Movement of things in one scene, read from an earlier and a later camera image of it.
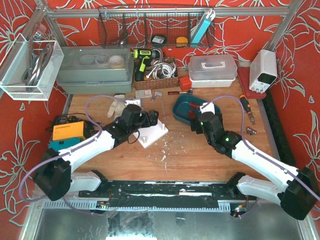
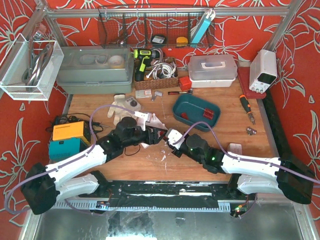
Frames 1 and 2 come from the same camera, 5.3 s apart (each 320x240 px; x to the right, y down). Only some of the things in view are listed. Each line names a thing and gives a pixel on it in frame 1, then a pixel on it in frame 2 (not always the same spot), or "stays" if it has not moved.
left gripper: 152,118 → 154,136
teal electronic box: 63,144 stays
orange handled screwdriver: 247,106 stays
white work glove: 117,107 stays
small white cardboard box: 143,93 stays
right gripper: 196,124 → 176,150
